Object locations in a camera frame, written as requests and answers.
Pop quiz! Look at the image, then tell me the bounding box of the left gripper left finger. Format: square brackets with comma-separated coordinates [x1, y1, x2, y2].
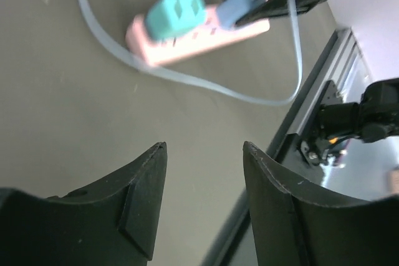
[1, 142, 167, 265]

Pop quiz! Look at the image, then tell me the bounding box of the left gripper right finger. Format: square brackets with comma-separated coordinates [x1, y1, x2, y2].
[243, 141, 398, 265]

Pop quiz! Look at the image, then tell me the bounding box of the blue plug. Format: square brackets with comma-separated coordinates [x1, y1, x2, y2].
[216, 0, 254, 31]

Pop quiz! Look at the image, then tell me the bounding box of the teal charger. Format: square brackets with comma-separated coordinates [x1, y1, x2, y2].
[145, 0, 206, 41]

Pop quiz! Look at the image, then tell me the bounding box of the pink power strip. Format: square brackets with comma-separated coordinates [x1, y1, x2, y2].
[125, 0, 270, 68]

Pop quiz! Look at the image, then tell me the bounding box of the light blue cable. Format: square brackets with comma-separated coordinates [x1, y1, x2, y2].
[75, 0, 304, 107]

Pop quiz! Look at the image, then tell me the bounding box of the aluminium frame rail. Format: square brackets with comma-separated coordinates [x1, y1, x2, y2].
[266, 28, 363, 162]

